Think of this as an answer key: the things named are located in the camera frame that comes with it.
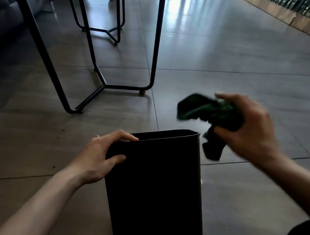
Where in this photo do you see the person's left hand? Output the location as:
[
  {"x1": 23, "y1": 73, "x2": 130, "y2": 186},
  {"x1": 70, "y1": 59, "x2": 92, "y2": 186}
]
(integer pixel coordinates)
[{"x1": 69, "y1": 127, "x2": 145, "y2": 187}]

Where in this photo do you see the round table with black legs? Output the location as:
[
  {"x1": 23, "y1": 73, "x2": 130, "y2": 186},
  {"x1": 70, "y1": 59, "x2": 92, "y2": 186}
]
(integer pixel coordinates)
[{"x1": 15, "y1": 0, "x2": 229, "y2": 122}]

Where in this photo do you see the person's right hand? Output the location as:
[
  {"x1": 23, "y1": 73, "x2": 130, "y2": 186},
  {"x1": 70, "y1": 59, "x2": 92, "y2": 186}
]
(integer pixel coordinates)
[{"x1": 207, "y1": 84, "x2": 285, "y2": 177}]

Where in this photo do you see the black metal table frame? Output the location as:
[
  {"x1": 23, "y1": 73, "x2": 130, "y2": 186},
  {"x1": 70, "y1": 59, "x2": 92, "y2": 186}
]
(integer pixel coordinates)
[{"x1": 69, "y1": 0, "x2": 133, "y2": 53}]

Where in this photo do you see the dark green cloth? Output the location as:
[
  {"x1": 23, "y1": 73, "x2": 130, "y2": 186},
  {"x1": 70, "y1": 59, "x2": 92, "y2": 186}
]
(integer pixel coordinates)
[{"x1": 173, "y1": 86, "x2": 250, "y2": 166}]

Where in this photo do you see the black plastic waste bin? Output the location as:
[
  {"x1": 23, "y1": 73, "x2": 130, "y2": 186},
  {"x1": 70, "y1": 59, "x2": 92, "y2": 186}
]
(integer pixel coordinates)
[{"x1": 97, "y1": 123, "x2": 217, "y2": 235}]

